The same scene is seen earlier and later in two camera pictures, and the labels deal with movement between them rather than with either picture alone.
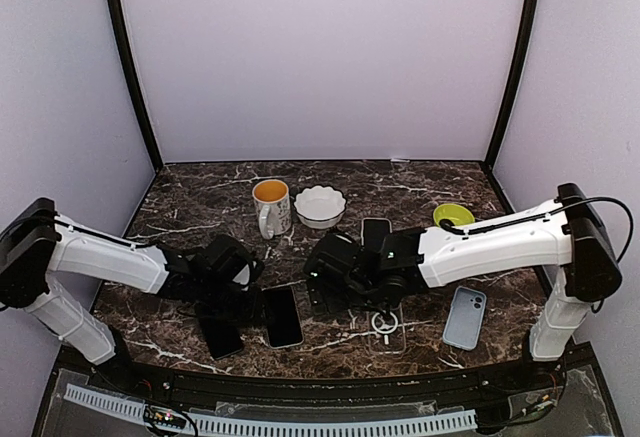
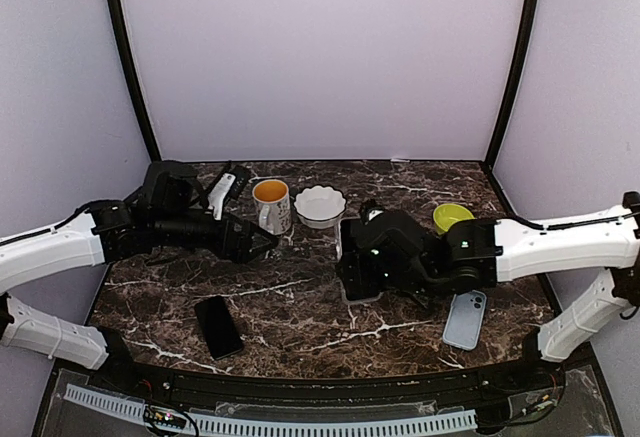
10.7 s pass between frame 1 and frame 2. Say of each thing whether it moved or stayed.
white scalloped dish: stayed
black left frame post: stayed
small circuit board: stayed
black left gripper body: moved
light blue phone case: stayed
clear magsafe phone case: moved
